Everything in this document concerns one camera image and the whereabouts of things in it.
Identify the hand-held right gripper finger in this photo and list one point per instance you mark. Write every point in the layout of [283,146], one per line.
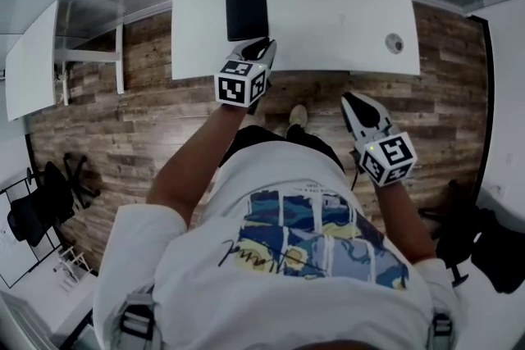
[350,115]
[379,108]

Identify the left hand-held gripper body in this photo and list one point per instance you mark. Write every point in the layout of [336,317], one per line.
[236,88]

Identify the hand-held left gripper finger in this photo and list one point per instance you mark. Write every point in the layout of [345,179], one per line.
[271,53]
[242,47]

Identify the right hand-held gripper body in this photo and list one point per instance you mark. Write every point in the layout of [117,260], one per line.
[391,157]

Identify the person's left forearm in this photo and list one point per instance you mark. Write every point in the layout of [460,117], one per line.
[193,168]

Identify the person's right forearm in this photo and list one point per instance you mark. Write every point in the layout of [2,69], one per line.
[404,221]

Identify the white desk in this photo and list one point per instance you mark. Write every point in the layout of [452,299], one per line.
[328,4]

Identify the beige shoe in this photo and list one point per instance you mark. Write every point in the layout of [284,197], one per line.
[298,115]

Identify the black shorts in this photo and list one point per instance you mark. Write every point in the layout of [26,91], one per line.
[262,137]

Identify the black padded office chair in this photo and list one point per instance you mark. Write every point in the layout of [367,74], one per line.
[484,242]

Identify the white printed t-shirt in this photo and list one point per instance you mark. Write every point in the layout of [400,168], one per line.
[262,283]

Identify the white side table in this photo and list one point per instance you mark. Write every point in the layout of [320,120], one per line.
[30,61]

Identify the black mesh office chair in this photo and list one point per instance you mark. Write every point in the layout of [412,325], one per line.
[45,201]

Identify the small white metal rack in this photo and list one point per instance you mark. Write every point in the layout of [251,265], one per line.
[71,264]

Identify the black framed whiteboard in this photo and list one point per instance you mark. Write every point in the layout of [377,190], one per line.
[24,254]

